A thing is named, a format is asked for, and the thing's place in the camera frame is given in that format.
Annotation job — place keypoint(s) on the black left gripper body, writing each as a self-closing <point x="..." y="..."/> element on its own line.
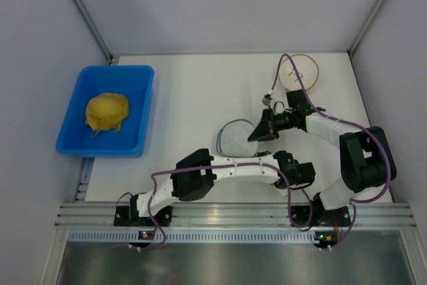
<point x="301" y="176"/>

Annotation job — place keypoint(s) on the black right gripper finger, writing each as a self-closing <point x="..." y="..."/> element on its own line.
<point x="273" y="133"/>
<point x="260" y="133"/>

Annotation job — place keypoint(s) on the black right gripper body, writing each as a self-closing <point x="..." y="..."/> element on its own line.
<point x="270" y="123"/>

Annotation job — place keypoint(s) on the white mesh laundry bag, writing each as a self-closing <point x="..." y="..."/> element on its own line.
<point x="232" y="140"/>

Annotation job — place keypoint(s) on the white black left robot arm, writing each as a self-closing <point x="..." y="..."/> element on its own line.
<point x="194" y="177"/>

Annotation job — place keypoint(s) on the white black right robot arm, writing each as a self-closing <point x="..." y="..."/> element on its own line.
<point x="366" y="163"/>

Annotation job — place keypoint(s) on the blue plastic bin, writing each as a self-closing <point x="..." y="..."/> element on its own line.
<point x="135" y="82"/>

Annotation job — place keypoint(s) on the yellow cloth garment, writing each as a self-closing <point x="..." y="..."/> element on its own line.
<point x="106" y="111"/>

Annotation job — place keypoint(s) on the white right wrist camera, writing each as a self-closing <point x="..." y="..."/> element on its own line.
<point x="267" y="98"/>

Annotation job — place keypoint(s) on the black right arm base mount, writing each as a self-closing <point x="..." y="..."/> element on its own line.
<point x="320" y="217"/>

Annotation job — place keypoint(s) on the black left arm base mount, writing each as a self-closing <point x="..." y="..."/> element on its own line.
<point x="124" y="218"/>

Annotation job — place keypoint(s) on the white slotted cable duct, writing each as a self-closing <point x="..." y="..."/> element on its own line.
<point x="203" y="236"/>

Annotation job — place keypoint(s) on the aluminium rail frame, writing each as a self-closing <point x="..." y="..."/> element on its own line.
<point x="205" y="216"/>

